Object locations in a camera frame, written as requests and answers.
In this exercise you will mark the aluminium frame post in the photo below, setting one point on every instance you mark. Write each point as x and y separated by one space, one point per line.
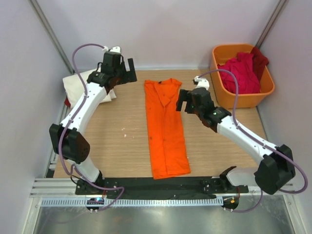
51 34
279 8

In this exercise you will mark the folded red shirt under white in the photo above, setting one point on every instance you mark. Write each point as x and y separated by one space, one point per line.
67 103

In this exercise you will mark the right aluminium frame post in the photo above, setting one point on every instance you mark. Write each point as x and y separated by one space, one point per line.
279 8

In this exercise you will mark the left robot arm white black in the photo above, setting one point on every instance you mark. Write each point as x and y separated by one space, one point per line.
67 137

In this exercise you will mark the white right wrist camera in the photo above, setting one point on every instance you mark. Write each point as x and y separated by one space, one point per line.
201 83

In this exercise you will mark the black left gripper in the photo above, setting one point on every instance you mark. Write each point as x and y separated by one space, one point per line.
129 76

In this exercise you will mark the magenta t shirt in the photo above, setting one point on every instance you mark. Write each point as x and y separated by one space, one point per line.
242 68

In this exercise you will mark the dark red t shirt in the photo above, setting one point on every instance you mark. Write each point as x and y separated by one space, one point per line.
259 62

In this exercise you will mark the orange plastic bin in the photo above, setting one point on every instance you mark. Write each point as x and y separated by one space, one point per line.
224 85

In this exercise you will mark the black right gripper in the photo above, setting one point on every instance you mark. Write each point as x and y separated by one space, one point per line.
184 96

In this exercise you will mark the orange t shirt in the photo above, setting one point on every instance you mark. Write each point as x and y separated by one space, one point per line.
167 147

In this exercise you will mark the left aluminium frame post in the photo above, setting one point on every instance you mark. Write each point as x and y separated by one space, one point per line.
51 34

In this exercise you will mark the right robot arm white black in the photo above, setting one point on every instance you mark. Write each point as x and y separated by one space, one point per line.
274 163

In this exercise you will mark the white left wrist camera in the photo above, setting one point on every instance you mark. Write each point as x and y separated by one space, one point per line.
116 49

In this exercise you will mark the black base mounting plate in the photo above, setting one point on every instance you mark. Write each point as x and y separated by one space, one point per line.
175 188

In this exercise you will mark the aluminium rail left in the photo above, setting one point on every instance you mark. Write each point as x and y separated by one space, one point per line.
53 187

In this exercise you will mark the white slotted cable duct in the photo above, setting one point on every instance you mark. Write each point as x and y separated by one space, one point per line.
95 201

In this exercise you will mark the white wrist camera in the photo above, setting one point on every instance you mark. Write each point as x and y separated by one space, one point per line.
116 49
201 83

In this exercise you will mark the folded white t shirt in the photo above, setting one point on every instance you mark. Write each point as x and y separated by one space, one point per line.
74 88

